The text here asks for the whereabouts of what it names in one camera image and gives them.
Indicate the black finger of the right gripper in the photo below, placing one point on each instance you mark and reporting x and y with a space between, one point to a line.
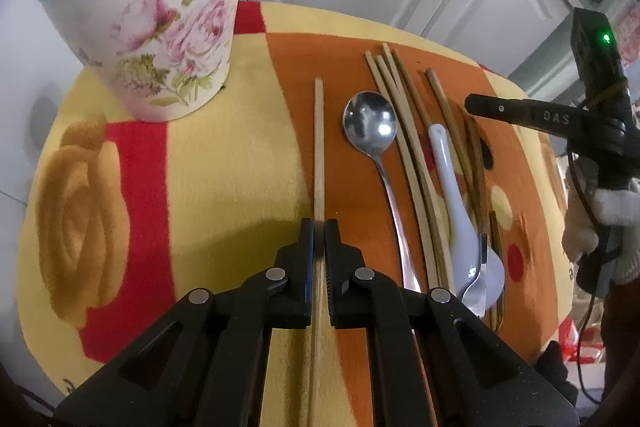
568 122

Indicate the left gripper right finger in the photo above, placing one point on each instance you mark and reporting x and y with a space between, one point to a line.
358 295

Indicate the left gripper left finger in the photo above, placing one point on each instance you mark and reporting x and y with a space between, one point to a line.
281 296

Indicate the bamboo chopstick single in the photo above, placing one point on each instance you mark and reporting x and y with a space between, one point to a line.
319 276

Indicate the light bamboo chopstick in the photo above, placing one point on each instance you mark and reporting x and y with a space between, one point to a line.
377 77
431 224

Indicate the dark brown chopstick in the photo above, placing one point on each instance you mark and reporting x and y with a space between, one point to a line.
476 204

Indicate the small metal spoon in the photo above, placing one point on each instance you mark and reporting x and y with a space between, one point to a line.
474 296

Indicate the white ceramic soup spoon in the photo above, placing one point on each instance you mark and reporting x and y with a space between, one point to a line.
463 245

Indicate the brown wooden chopstick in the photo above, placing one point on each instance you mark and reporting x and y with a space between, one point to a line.
445 108

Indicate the stainless steel spoon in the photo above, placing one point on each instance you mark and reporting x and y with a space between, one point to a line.
370 124

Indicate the white gloved right hand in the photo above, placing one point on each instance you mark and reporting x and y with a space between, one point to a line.
612 209

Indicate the yellow orange floral blanket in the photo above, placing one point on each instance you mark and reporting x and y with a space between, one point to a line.
124 218

